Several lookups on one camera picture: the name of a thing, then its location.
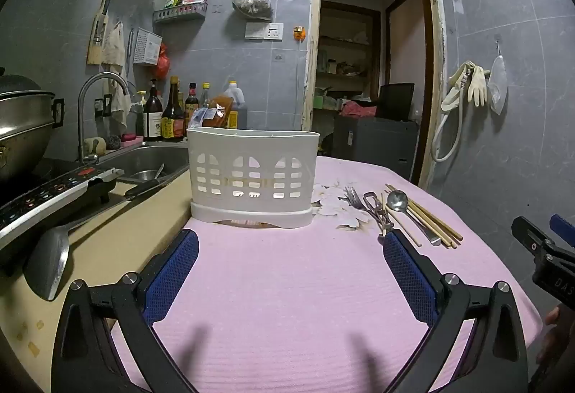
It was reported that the dark bottle red label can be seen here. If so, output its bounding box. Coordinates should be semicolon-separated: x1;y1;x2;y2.
184;83;199;124

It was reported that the metal fork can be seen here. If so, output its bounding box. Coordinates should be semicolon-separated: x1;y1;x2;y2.
344;186;388;236

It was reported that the steel faucet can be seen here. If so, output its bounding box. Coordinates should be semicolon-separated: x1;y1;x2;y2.
77;72;131;164

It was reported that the person's right hand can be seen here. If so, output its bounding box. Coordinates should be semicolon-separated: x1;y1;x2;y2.
536;305;563;367

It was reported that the plastic oil jug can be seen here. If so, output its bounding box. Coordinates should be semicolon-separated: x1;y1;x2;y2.
222;81;248;131

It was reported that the metal bowl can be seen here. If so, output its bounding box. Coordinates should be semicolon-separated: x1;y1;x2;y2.
127;169;163;183

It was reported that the red plastic bag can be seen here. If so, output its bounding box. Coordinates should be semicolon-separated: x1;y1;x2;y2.
153;43;172;81

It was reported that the steel steamer pot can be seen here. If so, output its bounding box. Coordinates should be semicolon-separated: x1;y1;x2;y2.
0;68;65;182

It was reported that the steel sink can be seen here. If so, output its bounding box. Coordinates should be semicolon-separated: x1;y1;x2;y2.
96;141;192;187

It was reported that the bundle of wooden chopsticks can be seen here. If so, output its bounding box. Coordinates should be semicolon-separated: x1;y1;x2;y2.
381;184;464;249

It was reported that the pump soap bottle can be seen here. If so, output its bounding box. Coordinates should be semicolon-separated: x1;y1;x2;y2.
135;90;150;137

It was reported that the white perforated wall box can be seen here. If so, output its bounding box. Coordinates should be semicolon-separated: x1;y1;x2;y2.
134;27;163;67

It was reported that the metal spatula black handle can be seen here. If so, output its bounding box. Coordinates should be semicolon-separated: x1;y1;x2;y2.
22;177;161;301

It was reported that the blue white plastic bag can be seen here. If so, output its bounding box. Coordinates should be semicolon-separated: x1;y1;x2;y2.
186;108;225;129

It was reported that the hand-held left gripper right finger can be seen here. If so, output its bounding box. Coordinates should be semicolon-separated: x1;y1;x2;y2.
382;230;528;393

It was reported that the dark bottle white label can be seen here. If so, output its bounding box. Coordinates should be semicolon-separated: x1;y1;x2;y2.
143;79;164;141

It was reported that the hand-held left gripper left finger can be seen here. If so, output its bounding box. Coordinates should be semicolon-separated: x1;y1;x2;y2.
51;228;201;393

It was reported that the orange snack bag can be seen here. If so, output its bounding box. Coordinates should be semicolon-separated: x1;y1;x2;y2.
204;94;236;129

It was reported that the induction cooker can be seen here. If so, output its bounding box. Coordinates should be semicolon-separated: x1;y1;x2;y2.
0;166;125;259

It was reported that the grey wall shelf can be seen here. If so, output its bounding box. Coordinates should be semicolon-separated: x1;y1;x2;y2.
153;2;208;24

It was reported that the pink floral tablecloth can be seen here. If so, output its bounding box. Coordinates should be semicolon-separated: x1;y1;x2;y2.
110;156;542;393

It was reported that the black monitor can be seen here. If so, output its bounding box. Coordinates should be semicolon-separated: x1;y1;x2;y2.
375;83;415;122

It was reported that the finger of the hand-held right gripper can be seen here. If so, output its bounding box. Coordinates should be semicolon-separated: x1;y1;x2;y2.
550;214;575;248
511;216;558;262

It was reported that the worn beige rag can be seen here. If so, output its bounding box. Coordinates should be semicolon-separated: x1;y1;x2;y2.
108;76;133;129

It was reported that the hanging wooden cutting board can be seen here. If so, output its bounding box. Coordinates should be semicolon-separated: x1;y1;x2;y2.
86;13;110;65

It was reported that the hanging beige dish cloth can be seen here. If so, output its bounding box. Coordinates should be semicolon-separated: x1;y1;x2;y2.
101;19;127;77

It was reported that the white hose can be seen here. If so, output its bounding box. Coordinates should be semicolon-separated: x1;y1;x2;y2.
431;69;472;162

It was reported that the grey cabinet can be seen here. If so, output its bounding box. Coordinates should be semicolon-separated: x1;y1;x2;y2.
332;112;419;182

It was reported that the black wall outlet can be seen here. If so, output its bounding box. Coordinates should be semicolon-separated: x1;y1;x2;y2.
94;94;113;119

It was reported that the red cloth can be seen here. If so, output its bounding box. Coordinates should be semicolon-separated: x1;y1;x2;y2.
340;100;378;119

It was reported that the dark bottle yellow label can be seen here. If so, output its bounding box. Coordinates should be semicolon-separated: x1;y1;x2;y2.
161;76;186;141

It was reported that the hanging clear plastic bag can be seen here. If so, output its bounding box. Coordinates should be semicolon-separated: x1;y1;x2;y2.
487;55;509;115

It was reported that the beige scrubbing pad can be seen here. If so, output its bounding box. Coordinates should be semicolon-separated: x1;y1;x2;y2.
84;137;107;157

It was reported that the wooden door frame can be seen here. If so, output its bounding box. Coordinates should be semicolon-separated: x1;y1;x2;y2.
300;0;447;189

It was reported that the wooden shelf unit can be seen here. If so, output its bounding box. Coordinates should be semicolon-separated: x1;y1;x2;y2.
314;2;382;110

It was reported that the white plastic utensil holder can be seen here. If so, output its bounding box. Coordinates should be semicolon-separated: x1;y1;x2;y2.
186;127;321;228

